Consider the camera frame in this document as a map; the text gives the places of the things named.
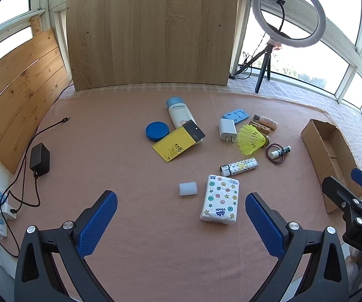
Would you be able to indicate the blue plastic phone stand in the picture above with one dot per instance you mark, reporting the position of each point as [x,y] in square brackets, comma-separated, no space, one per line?
[236,115]

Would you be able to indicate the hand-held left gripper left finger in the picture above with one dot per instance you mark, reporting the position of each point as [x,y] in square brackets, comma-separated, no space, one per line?
[97,223]

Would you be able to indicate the yellow and black notepad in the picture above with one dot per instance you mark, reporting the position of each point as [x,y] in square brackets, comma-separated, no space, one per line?
[171,146]

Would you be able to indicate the large light wooden board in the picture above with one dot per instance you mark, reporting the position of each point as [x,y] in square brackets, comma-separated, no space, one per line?
[149,31]

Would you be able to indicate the wooden clothespin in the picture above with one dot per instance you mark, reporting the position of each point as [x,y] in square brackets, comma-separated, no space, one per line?
[261,127]

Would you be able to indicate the translucent white cap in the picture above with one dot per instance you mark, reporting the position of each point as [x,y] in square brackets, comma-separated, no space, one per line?
[188,188]

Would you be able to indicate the white sunscreen bottle blue cap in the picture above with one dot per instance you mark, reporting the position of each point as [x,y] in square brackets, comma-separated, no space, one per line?
[181,113]

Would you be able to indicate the person's right hand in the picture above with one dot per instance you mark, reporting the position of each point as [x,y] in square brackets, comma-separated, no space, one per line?
[354,267]

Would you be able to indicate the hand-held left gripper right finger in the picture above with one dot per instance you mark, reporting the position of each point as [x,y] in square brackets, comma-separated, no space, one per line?
[264,223]

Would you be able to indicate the blue round lid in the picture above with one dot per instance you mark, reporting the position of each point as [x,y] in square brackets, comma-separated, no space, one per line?
[157,131]

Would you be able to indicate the white charger plug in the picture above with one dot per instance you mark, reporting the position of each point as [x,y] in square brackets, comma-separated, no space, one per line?
[227,129]

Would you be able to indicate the white tissue pack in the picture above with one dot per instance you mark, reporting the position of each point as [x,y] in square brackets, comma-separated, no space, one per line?
[220,198]

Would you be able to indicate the small pink bottle grey cap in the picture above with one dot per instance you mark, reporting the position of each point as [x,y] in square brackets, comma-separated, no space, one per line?
[267,122]

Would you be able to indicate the pine plank panel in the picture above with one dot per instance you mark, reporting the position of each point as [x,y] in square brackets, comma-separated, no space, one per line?
[17,94]

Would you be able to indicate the yellow shuttlecock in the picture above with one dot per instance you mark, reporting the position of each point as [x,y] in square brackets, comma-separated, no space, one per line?
[250,138]

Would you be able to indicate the black power adapter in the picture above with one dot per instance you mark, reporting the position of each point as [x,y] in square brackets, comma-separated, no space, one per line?
[39,160]

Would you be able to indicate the patterned white lighter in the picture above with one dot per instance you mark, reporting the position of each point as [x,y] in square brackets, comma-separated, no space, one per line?
[239,166]

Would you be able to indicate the small white tube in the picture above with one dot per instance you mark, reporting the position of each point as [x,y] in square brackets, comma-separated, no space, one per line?
[275,154]

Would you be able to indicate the pink blanket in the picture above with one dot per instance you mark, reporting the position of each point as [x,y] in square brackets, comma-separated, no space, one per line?
[121,170]

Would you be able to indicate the cardboard box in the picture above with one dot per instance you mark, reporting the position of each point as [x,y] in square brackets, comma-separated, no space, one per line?
[318,151]

